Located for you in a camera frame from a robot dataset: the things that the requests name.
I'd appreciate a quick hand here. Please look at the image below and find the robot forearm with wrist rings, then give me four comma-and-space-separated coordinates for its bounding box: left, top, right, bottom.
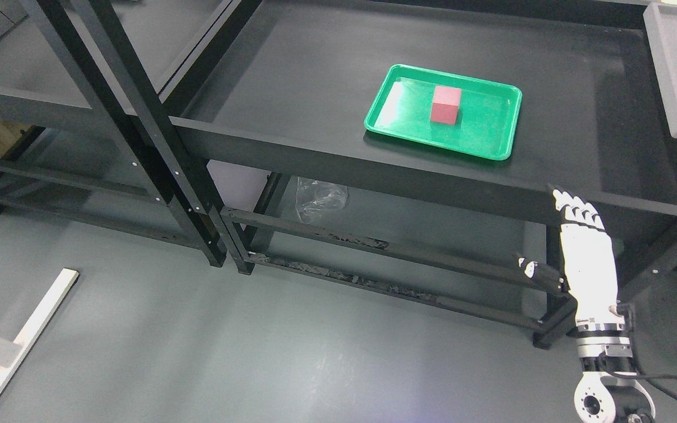
573, 321, 656, 422

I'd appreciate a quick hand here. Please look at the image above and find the pink cube block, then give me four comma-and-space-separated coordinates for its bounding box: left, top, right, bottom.
430, 86, 462, 125

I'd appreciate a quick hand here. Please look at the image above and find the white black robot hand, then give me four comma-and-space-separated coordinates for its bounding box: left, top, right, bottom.
517, 185, 625, 328

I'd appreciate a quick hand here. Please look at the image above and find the green plastic tray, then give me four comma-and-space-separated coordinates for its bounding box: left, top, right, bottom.
364, 64, 523, 161

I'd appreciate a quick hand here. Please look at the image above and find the black metal left shelf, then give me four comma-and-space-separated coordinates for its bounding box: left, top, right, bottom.
0, 1, 225, 267

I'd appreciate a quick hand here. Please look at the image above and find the black metal centre shelf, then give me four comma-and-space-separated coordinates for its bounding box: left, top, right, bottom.
74, 0, 677, 350

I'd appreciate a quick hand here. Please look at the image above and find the white table leg foot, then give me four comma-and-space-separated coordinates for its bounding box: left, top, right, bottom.
0, 268, 81, 396

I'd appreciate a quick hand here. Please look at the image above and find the clear plastic bag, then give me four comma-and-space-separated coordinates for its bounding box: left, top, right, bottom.
295, 177, 349, 224

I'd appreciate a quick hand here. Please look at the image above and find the black metal shelf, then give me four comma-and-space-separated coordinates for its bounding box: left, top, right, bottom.
0, 1, 225, 267
74, 0, 677, 350

